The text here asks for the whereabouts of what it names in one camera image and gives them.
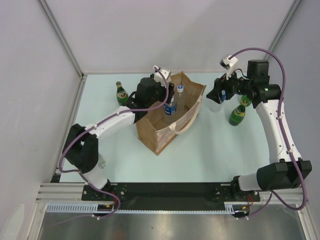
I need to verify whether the clear glass bottle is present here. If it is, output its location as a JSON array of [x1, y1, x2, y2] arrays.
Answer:
[[97, 153, 106, 170]]

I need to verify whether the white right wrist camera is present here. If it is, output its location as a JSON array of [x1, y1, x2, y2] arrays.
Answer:
[[219, 55, 239, 80]]

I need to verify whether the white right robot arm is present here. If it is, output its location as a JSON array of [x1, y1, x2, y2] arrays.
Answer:
[[206, 75, 312, 201]]

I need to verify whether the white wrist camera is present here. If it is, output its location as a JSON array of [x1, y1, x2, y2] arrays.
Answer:
[[153, 65, 172, 87], [219, 55, 239, 80]]

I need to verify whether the tan canvas jute bag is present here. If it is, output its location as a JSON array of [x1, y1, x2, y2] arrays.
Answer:
[[135, 72, 206, 156]]

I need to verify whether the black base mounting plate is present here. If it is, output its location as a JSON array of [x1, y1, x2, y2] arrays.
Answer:
[[82, 181, 261, 211]]

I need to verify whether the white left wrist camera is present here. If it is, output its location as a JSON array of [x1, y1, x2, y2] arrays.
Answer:
[[153, 65, 172, 87]]

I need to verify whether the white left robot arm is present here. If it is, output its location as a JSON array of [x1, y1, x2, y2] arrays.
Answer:
[[58, 69, 174, 200]]

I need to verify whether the blue label water bottle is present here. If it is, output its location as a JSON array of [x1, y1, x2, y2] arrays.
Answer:
[[163, 96, 177, 124]]

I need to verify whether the blue cap plastic bottle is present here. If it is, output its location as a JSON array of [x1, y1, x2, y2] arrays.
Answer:
[[175, 84, 187, 112]]

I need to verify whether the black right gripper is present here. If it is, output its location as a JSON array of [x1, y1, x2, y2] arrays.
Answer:
[[206, 66, 254, 104]]

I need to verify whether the green Perrier glass bottle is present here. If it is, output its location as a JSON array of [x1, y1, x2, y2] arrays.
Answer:
[[116, 81, 129, 106]]

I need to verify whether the aluminium frame rail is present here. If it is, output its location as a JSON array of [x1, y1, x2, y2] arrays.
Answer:
[[36, 182, 304, 219]]

